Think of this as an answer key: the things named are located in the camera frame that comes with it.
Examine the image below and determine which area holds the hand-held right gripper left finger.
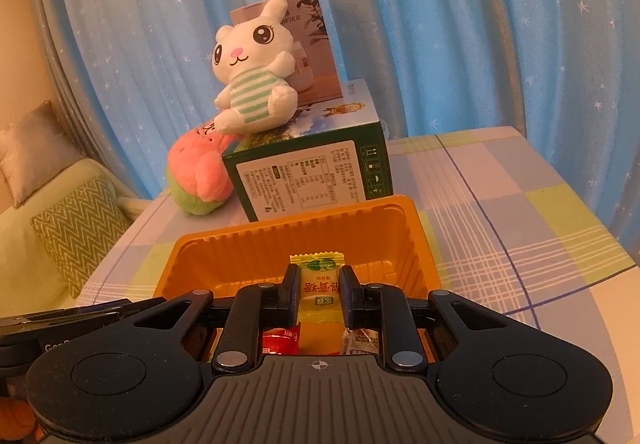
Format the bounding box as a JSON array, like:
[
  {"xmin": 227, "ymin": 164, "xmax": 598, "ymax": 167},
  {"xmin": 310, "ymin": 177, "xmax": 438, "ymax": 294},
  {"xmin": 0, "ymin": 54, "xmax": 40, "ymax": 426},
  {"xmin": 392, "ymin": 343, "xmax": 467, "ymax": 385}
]
[{"xmin": 121, "ymin": 263, "xmax": 303, "ymax": 373}]

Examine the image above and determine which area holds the green cardboard box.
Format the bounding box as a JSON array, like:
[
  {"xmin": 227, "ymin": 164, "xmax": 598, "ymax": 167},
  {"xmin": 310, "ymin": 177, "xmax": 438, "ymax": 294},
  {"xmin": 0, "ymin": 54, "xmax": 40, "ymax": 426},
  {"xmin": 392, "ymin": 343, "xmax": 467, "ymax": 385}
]
[{"xmin": 221, "ymin": 79, "xmax": 392, "ymax": 223}]

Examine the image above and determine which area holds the green zigzag pillow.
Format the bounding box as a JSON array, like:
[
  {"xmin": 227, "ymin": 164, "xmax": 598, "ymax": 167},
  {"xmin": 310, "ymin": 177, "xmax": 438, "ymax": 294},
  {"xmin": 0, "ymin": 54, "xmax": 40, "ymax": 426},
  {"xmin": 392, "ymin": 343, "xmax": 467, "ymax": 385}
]
[{"xmin": 30, "ymin": 174, "xmax": 134, "ymax": 300}]

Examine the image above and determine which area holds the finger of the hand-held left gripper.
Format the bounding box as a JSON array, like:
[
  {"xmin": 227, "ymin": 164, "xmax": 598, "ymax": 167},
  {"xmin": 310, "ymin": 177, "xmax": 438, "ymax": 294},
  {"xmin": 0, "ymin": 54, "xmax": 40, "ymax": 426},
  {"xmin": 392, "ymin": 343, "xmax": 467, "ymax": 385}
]
[{"xmin": 0, "ymin": 298, "xmax": 147, "ymax": 331}]

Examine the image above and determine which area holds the yellow candy packet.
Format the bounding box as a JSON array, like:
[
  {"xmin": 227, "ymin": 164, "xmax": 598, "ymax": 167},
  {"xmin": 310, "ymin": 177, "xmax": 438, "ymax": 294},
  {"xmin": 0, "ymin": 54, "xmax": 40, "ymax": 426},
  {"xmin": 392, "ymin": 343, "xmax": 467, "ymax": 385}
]
[{"xmin": 289, "ymin": 250, "xmax": 347, "ymax": 326}]

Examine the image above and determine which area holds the person's left hand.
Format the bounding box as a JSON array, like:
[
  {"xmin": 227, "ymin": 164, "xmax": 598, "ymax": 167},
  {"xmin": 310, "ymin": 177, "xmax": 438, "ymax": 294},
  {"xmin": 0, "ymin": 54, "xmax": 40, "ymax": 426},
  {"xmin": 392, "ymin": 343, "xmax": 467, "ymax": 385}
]
[{"xmin": 0, "ymin": 396, "xmax": 39, "ymax": 443}]

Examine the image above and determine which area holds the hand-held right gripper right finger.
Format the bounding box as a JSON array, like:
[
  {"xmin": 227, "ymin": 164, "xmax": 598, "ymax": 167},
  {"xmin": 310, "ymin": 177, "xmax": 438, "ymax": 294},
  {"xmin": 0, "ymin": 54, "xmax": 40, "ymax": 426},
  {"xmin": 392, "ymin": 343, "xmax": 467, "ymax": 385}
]
[{"xmin": 340, "ymin": 264, "xmax": 522, "ymax": 373}]

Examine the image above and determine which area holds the white rabbit plush toy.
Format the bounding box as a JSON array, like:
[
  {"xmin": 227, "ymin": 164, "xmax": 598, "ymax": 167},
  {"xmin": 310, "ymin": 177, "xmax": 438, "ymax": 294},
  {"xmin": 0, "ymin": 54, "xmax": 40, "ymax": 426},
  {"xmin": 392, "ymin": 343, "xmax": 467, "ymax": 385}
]
[{"xmin": 207, "ymin": 0, "xmax": 300, "ymax": 138}]

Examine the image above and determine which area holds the light green sofa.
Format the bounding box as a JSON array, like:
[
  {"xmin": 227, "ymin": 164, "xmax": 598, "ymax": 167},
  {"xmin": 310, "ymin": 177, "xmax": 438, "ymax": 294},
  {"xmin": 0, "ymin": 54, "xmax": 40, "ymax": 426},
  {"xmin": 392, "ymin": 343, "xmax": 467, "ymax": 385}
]
[{"xmin": 0, "ymin": 156, "xmax": 152, "ymax": 321}]

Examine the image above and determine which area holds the pink green plush toy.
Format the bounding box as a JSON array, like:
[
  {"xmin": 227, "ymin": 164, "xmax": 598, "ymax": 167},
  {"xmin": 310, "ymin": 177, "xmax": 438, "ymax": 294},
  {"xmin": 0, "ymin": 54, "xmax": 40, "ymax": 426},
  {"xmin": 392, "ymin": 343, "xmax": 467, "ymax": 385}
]
[{"xmin": 167, "ymin": 121, "xmax": 242, "ymax": 218}]

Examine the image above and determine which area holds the beige printed box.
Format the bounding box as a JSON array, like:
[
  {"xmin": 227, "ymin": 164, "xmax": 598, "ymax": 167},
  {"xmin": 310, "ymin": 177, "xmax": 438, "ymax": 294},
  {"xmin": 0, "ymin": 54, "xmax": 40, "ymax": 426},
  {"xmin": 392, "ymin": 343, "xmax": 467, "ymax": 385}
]
[{"xmin": 230, "ymin": 0, "xmax": 344, "ymax": 106}]

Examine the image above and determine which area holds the blue star curtain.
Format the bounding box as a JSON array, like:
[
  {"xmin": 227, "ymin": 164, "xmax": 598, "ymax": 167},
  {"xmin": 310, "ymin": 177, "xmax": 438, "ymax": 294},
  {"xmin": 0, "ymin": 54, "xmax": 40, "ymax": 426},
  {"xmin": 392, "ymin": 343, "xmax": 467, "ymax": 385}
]
[{"xmin": 50, "ymin": 0, "xmax": 640, "ymax": 271}]

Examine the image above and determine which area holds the large red silver-label snack packet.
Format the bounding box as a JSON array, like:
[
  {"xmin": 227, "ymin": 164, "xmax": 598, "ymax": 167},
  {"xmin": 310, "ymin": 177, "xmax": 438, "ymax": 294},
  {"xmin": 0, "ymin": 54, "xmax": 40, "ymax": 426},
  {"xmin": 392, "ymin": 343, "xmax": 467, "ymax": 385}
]
[{"xmin": 262, "ymin": 321, "xmax": 301, "ymax": 356}]

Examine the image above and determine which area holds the beige pillow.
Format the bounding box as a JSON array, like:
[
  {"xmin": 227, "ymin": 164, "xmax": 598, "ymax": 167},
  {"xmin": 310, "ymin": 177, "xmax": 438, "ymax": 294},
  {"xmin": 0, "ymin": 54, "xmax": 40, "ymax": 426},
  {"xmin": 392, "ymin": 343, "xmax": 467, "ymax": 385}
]
[{"xmin": 0, "ymin": 100, "xmax": 84, "ymax": 209}]

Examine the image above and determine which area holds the checked tablecloth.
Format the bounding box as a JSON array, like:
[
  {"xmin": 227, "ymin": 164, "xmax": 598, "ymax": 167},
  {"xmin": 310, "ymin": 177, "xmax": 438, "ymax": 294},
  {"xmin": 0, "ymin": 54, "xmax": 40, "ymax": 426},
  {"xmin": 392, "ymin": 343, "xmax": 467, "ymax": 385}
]
[{"xmin": 75, "ymin": 125, "xmax": 640, "ymax": 425}]

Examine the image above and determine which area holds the clear-wrapped dark candy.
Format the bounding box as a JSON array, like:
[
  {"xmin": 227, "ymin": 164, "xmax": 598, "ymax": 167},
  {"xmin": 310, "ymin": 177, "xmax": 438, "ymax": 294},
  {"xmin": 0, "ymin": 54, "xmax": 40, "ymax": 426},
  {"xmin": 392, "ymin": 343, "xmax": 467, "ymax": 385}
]
[{"xmin": 344, "ymin": 326, "xmax": 384, "ymax": 356}]

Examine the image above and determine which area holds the grey curtain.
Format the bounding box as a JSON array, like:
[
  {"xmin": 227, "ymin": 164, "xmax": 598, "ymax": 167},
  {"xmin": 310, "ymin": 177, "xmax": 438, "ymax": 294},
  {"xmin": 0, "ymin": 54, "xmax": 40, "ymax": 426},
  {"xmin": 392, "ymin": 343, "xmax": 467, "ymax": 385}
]
[{"xmin": 24, "ymin": 0, "xmax": 168, "ymax": 201}]

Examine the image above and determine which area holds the orange plastic tray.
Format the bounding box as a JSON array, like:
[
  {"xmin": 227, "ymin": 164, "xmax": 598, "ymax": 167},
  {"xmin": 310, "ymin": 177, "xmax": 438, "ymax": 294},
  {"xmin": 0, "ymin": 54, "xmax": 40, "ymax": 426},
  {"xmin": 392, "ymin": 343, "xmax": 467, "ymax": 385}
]
[{"xmin": 152, "ymin": 194, "xmax": 444, "ymax": 366}]

